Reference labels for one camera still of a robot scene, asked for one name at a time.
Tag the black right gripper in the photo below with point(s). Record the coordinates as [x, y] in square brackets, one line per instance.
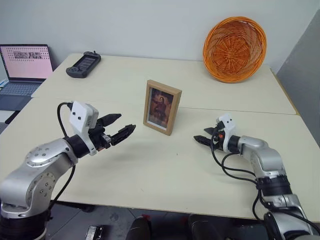
[218, 141]

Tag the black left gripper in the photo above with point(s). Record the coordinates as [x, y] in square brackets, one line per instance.
[101, 140]

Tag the wooden picture frame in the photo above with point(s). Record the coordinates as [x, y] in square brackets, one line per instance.
[162, 107]

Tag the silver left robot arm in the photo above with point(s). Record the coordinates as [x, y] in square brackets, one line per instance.
[37, 172]

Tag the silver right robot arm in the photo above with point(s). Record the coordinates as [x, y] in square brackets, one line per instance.
[267, 160]

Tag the grey open laptop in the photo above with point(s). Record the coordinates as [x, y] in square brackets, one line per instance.
[27, 65]

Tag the black handheld game controller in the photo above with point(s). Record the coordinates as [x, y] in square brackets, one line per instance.
[83, 65]

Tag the orange wicker basket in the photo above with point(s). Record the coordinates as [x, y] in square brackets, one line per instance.
[233, 50]

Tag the small black box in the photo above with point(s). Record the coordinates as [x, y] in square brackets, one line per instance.
[95, 232]

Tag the grey partition panel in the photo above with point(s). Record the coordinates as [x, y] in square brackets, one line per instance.
[302, 80]

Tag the small white blue card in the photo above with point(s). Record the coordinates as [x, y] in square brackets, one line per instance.
[3, 83]

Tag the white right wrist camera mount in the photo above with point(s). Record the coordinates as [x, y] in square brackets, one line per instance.
[228, 130]

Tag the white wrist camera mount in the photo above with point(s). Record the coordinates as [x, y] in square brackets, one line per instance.
[81, 117]
[228, 130]

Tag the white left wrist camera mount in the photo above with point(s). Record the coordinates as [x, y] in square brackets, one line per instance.
[81, 117]

